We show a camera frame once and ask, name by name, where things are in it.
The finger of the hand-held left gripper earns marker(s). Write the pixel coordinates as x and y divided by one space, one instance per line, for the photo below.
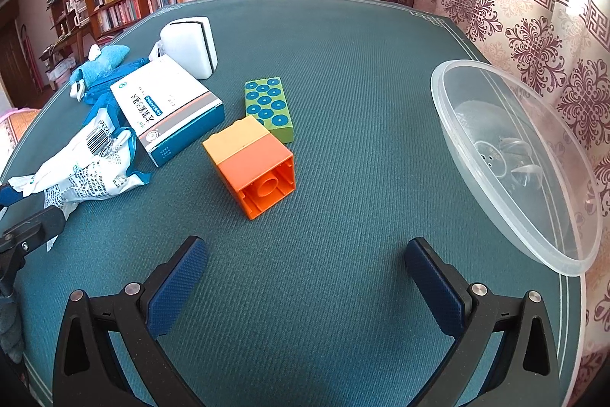
10 195
35 228

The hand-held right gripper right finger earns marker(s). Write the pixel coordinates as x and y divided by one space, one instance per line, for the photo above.
436 288

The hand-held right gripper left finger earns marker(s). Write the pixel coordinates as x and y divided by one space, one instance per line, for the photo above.
178 283

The white printed plastic packet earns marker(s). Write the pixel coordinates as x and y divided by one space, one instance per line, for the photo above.
81 168

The blue plastic packet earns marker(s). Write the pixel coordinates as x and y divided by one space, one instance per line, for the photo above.
97 97

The orange and yellow toy block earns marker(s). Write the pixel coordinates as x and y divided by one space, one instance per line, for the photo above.
252 164

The clear plastic container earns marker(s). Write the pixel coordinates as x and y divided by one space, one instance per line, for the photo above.
500 159

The white medicine box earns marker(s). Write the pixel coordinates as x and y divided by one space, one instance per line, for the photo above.
162 102

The green dotted toy block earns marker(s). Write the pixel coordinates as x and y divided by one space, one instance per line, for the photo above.
267 106

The person's left hand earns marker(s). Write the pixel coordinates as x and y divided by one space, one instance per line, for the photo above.
9 330

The small white plastic object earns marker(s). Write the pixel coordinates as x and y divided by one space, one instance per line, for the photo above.
77 90
93 52

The light blue towel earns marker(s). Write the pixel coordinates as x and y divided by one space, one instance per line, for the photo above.
107 56

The small wooden shelf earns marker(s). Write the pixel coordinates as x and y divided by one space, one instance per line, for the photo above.
66 30

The white and red packet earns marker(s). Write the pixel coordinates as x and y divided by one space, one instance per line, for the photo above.
156 50

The teal table mat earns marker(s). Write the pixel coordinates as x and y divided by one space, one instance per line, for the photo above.
333 102

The white sponge block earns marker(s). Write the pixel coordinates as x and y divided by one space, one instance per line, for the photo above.
190 47

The patterned curtain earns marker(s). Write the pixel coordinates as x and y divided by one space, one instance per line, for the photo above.
533 21

